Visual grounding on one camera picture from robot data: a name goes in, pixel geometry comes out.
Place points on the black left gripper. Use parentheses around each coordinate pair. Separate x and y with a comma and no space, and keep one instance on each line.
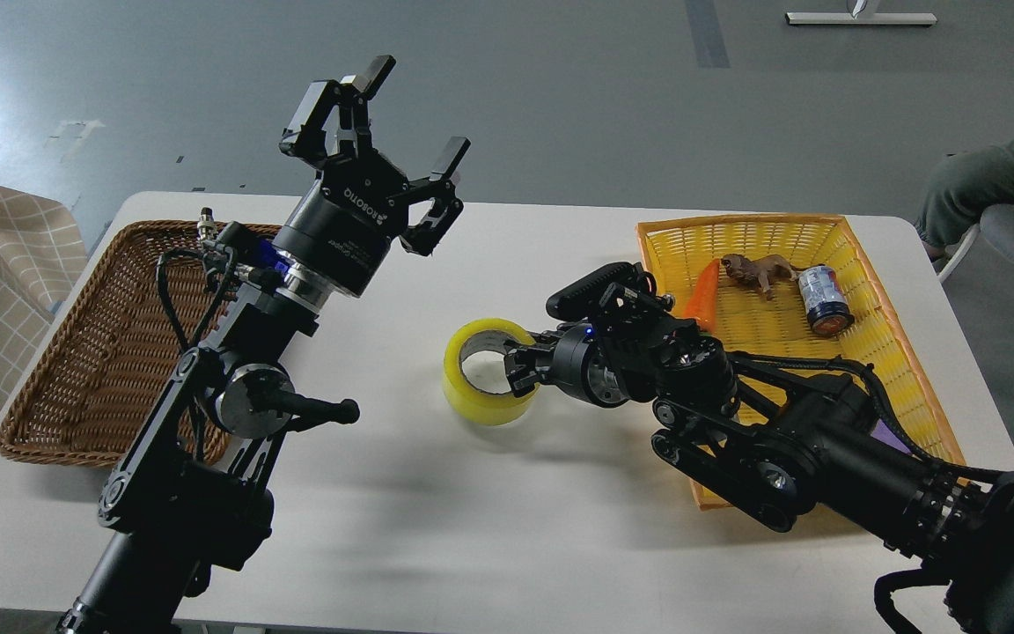
(343,227)

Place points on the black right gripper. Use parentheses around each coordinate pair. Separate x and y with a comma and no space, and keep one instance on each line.
(577,365)

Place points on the yellow tape roll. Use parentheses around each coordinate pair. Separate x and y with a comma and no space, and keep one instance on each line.
(474,403)

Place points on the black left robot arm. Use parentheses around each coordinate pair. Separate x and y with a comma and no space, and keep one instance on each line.
(191,493)

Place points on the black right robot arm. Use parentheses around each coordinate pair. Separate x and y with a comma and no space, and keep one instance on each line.
(776,436)

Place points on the orange toy carrot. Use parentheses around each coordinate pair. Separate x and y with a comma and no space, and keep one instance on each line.
(702,302)

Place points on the brown toy animal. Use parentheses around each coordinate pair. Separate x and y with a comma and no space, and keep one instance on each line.
(759,274)

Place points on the yellow plastic basket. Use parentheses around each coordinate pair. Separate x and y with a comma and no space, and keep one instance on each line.
(677,251)

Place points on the small blue can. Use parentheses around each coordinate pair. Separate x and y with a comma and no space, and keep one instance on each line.
(826,307)

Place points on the brown wicker basket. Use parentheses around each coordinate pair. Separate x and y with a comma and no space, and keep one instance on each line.
(100,375)

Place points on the purple foam block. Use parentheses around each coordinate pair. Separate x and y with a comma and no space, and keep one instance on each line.
(882,433)

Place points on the white stand base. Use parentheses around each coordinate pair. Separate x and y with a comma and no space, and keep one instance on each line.
(860,13)

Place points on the seated person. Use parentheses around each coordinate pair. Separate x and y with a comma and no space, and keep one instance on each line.
(959,190)

